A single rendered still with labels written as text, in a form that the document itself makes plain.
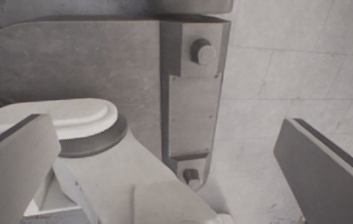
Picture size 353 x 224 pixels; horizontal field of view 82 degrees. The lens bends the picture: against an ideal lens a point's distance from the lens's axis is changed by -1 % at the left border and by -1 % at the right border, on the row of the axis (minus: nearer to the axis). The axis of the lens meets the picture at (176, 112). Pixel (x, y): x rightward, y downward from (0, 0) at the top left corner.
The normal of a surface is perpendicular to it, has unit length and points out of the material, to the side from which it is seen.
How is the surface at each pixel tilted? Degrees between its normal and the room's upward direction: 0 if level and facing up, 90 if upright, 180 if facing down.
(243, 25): 0
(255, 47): 0
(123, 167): 90
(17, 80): 0
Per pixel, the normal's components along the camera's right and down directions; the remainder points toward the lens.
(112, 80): 0.21, 0.50
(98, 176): 0.02, -0.86
